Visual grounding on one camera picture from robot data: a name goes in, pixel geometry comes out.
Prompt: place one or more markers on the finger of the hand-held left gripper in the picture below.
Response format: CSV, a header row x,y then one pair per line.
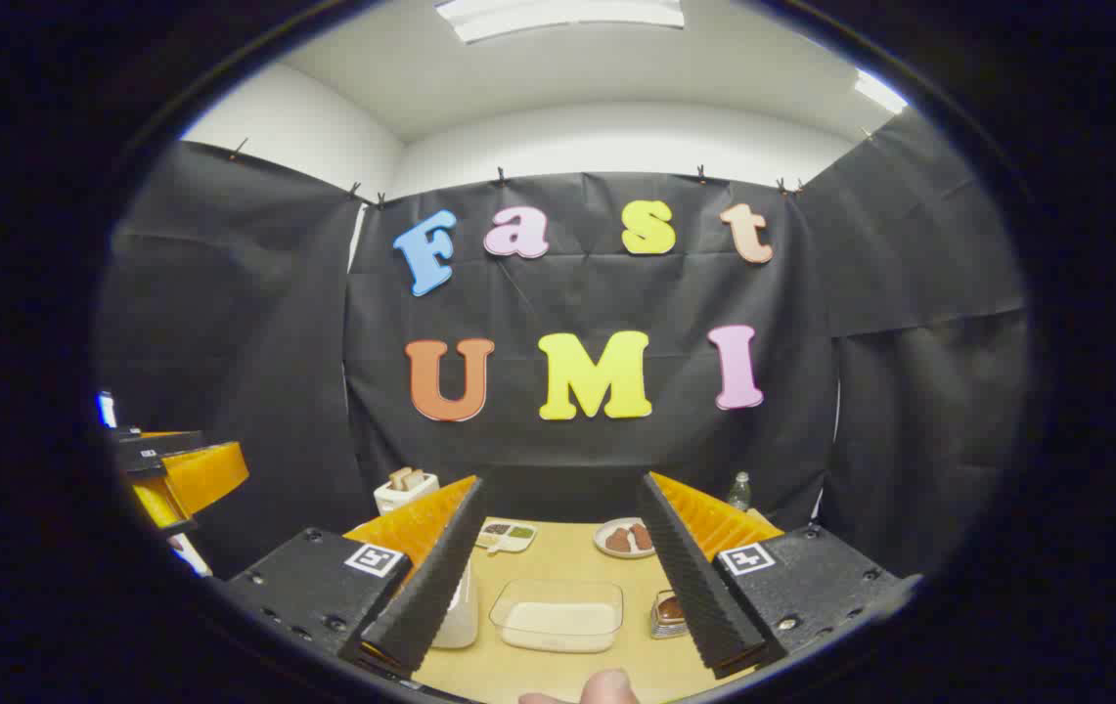
x,y
210,474
156,501

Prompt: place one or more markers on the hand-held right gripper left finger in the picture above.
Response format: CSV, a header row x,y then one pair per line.
x,y
430,587

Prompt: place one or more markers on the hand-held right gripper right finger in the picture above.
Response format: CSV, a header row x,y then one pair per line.
x,y
690,587

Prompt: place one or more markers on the white rice cooker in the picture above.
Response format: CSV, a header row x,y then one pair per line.
x,y
465,611

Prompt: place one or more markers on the metal chopstick holder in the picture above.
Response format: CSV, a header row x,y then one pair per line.
x,y
665,631

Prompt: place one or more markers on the white rice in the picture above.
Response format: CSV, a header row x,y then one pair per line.
x,y
558,626

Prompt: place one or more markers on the brown meat piece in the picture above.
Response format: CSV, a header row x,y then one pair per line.
x,y
618,540
641,536

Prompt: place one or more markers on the small divided sauce dish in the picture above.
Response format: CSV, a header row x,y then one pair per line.
x,y
507,536

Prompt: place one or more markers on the white round plate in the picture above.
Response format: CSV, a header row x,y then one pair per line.
x,y
606,548

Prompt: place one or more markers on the white toaster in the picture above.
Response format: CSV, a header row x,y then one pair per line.
x,y
401,499

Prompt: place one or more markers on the computer monitor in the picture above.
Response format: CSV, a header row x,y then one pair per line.
x,y
106,409

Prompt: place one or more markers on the clear plastic water bottle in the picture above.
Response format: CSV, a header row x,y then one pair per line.
x,y
739,494

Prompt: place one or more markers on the toast bread slice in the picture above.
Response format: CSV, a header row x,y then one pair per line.
x,y
417,479
399,477

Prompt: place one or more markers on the clear plastic container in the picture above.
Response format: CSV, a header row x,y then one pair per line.
x,y
558,592

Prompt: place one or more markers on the black backdrop cloth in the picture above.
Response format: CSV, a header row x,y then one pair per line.
x,y
597,460

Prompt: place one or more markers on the small ceiling light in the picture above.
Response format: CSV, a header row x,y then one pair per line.
x,y
878,91

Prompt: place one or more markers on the long ceiling light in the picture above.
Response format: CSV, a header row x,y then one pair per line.
x,y
558,18

